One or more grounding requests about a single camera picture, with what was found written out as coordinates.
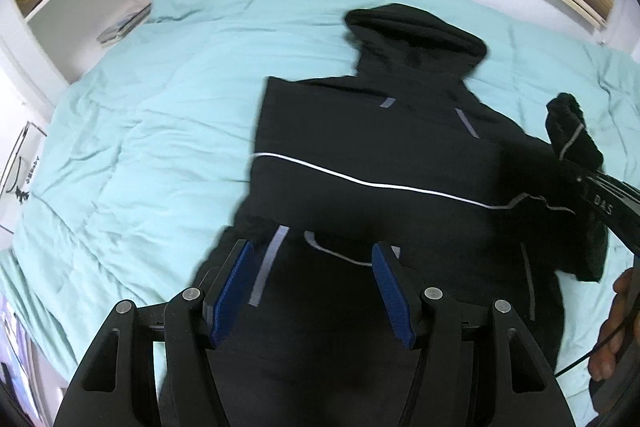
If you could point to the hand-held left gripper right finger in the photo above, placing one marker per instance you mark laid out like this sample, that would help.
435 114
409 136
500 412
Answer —
395 297

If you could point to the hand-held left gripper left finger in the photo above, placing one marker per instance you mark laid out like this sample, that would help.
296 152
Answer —
232 292

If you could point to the teal quilted comforter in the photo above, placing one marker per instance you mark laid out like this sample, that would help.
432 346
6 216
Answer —
150 132

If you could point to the stack of flat books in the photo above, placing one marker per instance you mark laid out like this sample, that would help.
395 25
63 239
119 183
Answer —
122 24

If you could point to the black hooded jacket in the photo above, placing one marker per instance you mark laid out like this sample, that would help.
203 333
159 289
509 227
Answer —
350 132

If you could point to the person's right hand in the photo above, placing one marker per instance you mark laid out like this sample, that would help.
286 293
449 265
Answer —
607 347

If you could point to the line drawing wall sticker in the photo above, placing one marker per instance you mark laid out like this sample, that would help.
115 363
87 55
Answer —
22 187

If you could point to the colourful printed cloth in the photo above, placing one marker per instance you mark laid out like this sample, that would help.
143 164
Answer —
15 357

